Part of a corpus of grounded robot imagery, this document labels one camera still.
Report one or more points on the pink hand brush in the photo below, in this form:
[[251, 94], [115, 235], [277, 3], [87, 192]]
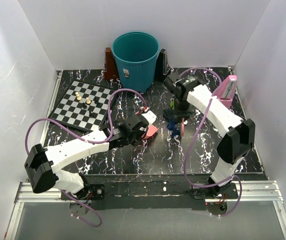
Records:
[[183, 123]]

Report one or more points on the cream chess pawn rear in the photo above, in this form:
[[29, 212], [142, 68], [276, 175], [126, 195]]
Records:
[[78, 97]]

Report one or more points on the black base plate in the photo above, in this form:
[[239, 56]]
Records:
[[150, 191]]

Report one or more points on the brown metronome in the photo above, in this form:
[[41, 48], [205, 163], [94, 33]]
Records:
[[110, 67]]

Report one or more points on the pink metronome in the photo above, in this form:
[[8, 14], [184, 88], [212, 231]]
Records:
[[226, 90]]

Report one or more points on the blue paper scraps centre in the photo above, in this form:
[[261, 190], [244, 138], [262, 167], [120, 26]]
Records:
[[171, 126]]

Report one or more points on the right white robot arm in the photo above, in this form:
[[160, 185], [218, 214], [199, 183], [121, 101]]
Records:
[[238, 135]]

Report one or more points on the cream chess pawn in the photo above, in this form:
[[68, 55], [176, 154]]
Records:
[[88, 101], [78, 97]]

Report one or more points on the cream chess pawn front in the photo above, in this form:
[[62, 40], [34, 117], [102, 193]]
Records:
[[88, 101]]

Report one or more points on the black and white chessboard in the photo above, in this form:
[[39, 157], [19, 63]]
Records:
[[69, 111]]

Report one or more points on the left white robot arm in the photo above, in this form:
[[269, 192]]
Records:
[[45, 165]]

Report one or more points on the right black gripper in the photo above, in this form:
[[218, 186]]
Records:
[[175, 101]]

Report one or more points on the teal plastic waste bin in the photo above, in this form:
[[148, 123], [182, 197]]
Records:
[[136, 54]]

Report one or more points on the pink dustpan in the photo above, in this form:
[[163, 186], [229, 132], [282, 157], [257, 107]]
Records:
[[150, 131]]

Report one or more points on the black metronome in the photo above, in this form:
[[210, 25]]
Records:
[[162, 68]]

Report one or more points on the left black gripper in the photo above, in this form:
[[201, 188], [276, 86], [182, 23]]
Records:
[[139, 137]]

